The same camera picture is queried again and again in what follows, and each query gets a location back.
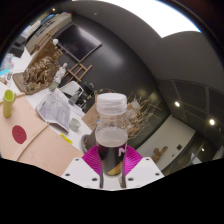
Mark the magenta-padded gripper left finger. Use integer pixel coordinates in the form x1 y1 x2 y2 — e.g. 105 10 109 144
61 144 103 190

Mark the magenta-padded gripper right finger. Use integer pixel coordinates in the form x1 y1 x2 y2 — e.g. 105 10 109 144
123 144 165 190

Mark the white-capped dark drink bottle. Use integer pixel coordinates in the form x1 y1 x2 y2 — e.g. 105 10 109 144
94 92 129 178

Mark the grey plant saucer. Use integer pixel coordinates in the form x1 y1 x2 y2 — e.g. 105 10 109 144
79 134 89 154

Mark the wooden figure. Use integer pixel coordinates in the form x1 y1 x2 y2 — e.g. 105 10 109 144
151 145 169 164

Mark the yellow marker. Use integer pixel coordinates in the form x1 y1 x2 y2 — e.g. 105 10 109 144
59 132 74 145

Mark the small grey-white cup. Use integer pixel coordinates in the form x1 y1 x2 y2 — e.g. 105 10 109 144
68 117 82 132

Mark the brown cardboard box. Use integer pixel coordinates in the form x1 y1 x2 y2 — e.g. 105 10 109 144
81 103 101 132

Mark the beige canvas mat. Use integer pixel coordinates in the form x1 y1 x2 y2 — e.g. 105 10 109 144
0 93 84 178

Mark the white plaster statue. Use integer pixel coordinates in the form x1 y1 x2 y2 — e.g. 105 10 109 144
130 99 142 113

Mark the open grey newspaper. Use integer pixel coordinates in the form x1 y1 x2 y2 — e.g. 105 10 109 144
34 91 73 133

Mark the grey kettle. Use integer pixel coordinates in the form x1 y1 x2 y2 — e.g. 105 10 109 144
68 90 83 107

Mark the white plastic chair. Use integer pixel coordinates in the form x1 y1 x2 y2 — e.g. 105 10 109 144
59 80 84 101

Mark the flat round red coaster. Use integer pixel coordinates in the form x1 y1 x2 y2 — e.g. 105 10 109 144
11 124 28 145

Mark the white green spray bottle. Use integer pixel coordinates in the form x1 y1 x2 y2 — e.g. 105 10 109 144
48 74 63 93

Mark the wooden easel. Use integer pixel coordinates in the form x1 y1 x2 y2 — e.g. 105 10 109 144
64 61 94 84

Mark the lime green mug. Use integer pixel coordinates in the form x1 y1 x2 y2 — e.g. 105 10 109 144
2 89 17 119

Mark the golden sculpture on brown board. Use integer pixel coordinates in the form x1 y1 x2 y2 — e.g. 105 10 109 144
12 41 64 96

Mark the black flat box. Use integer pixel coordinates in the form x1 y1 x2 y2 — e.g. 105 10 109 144
8 34 28 58

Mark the long ceiling light strip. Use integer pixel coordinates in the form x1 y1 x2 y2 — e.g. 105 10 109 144
99 0 203 38

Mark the black wall screen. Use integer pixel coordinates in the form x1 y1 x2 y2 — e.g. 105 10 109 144
53 23 103 64

